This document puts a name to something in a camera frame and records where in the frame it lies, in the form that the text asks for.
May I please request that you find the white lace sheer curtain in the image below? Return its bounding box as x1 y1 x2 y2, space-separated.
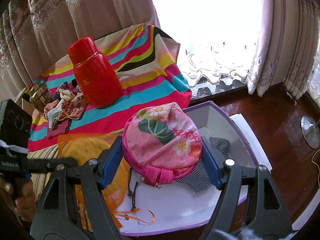
179 50 251 86

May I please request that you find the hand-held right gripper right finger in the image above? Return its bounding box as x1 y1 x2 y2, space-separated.
200 137 293 240

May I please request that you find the white box with purple rim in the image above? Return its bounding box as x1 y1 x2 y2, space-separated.
120 101 260 238

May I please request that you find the mauve pleated curtain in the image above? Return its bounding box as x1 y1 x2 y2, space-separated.
246 0 320 101

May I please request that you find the thin cable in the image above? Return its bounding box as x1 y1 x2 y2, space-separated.
311 149 320 172

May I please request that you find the striped beige cushion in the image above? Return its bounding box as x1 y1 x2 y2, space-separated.
27 145 61 202

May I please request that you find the black and white checkered cloth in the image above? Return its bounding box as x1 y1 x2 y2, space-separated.
175 136 231 193

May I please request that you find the orange ribbon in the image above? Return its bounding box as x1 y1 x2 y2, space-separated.
112 207 156 225

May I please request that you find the orange mesh cloth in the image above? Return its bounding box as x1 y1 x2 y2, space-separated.
59 132 126 217

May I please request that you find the pink cloth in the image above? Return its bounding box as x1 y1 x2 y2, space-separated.
43 102 60 120

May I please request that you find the small magenta cloth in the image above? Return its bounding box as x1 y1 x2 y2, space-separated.
47 120 72 139

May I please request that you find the floral patterned cloth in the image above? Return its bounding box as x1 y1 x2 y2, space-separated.
59 94 87 119

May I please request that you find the red thermos flask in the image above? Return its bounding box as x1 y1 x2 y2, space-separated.
67 37 123 109

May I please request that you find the glass jar with gold lid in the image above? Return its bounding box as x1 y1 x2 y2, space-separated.
29 83 52 111

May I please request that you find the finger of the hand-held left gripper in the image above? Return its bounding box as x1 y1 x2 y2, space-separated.
24 157 78 174

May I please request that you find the beige embroidered curtain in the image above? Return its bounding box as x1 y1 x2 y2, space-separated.
0 0 161 101

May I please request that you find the round metal stand base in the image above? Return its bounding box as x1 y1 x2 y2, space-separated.
301 116 320 149

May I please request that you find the pink floral round bag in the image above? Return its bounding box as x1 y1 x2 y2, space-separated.
122 102 203 187

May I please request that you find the striped colourful tablecloth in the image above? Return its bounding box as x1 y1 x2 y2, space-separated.
26 24 192 153

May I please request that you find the person's left hand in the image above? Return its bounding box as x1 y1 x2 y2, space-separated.
0 175 37 222

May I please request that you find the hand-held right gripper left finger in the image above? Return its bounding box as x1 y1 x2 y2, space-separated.
30 135 130 240

